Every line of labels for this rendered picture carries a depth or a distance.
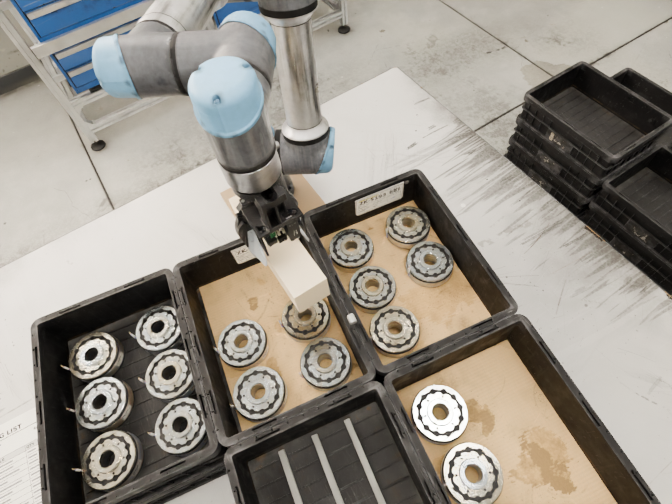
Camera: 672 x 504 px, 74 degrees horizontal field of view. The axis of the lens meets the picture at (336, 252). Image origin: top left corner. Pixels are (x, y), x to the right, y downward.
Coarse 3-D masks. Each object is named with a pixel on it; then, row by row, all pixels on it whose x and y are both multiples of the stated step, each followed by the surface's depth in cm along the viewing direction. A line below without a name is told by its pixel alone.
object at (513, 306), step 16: (400, 176) 102; (368, 192) 101; (432, 192) 101; (320, 208) 99; (448, 208) 97; (320, 240) 95; (464, 240) 92; (480, 256) 90; (336, 272) 91; (336, 288) 89; (352, 304) 87; (512, 304) 84; (496, 320) 83; (368, 336) 83; (448, 336) 82; (464, 336) 82; (368, 352) 82; (416, 352) 81; (432, 352) 81; (384, 368) 80
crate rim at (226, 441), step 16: (240, 240) 97; (208, 256) 95; (320, 256) 93; (176, 272) 94; (336, 304) 87; (192, 320) 88; (192, 336) 86; (352, 336) 84; (368, 368) 80; (208, 384) 81; (352, 384) 79; (208, 400) 80; (320, 400) 78; (288, 416) 77; (224, 432) 77; (240, 432) 76; (256, 432) 76
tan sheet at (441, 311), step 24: (384, 216) 109; (384, 240) 105; (432, 240) 104; (384, 264) 102; (432, 264) 101; (456, 264) 101; (408, 288) 99; (432, 288) 98; (456, 288) 98; (360, 312) 97; (432, 312) 95; (456, 312) 95; (480, 312) 94; (432, 336) 93; (384, 360) 91
